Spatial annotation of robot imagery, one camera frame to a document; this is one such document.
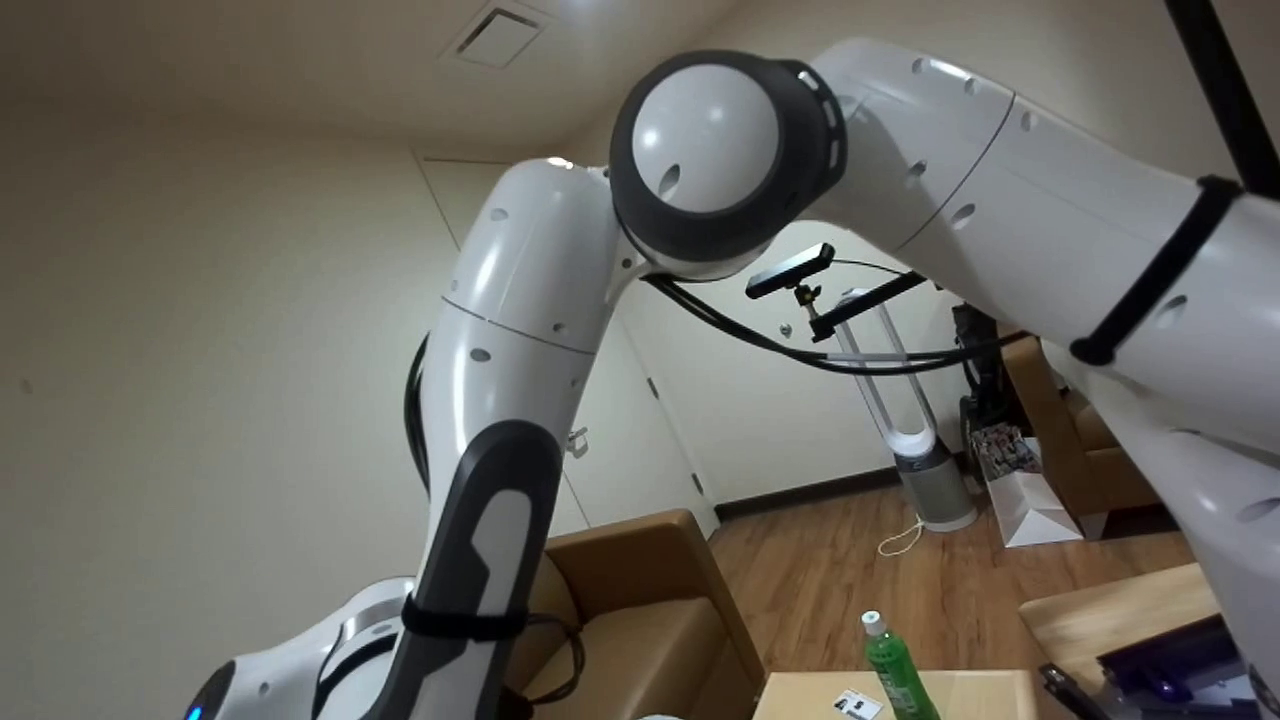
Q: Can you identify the white cord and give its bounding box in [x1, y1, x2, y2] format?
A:
[872, 517, 936, 560]

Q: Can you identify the black white patterned bag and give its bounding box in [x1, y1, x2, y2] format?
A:
[962, 419, 1042, 478]

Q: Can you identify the dark blue pad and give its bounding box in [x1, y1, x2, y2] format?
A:
[1090, 612, 1264, 720]

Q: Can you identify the brown leather sofa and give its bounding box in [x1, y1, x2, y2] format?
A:
[510, 508, 773, 720]

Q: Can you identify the ceiling air vent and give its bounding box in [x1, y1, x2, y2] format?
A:
[447, 5, 543, 68]

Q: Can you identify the black tripod stand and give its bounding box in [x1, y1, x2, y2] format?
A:
[950, 304, 1034, 435]

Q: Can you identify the black metal pole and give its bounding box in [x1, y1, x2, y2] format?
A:
[1158, 0, 1280, 203]

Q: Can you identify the beige side table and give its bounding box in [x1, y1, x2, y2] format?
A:
[750, 665, 1042, 720]

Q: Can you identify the grey tower air purifier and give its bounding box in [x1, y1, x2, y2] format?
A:
[834, 334, 979, 536]

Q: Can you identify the black marker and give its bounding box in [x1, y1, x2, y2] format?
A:
[1034, 659, 1110, 720]

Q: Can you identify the green plastic bottle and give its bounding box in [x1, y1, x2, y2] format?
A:
[855, 609, 944, 720]

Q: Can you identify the black stereo camera bar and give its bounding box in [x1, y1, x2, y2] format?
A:
[740, 240, 838, 304]

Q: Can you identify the white door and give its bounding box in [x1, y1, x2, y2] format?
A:
[417, 156, 723, 536]

